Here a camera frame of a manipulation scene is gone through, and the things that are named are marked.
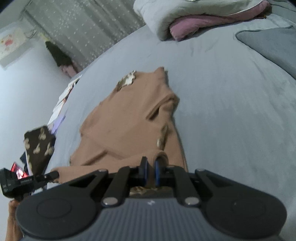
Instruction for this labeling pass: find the open book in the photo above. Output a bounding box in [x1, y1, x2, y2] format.
[48, 74, 83, 126]

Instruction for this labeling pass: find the grey pillow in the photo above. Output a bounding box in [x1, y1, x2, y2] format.
[235, 25, 296, 80]

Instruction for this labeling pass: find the dark hanging garment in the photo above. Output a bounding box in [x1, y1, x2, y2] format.
[45, 41, 73, 68]

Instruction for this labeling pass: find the grey star-print curtain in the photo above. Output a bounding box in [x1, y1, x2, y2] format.
[24, 0, 147, 73]

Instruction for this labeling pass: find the pink blanket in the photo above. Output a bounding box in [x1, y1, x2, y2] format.
[169, 1, 271, 42]

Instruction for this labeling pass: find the wall poster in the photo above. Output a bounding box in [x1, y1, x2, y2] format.
[0, 22, 32, 68]

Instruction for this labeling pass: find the dark brown beige-patterned garment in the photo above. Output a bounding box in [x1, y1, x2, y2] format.
[24, 125, 56, 177]

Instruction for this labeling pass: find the red shiny packet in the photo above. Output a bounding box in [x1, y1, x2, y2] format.
[10, 162, 27, 178]

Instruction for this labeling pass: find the light grey quilt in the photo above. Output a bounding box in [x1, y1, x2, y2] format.
[133, 0, 264, 42]

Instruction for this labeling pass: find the tan ribbed sweater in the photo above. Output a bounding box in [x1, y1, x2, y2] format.
[8, 67, 189, 241]

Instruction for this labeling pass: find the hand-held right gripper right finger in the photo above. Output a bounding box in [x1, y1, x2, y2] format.
[154, 156, 234, 207]

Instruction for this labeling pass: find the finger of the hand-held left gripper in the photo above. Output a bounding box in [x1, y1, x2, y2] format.
[34, 171, 60, 186]

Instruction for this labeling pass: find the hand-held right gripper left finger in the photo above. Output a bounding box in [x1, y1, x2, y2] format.
[67, 156, 148, 207]

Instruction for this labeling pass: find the purple cloth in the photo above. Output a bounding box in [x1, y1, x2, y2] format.
[50, 113, 67, 135]

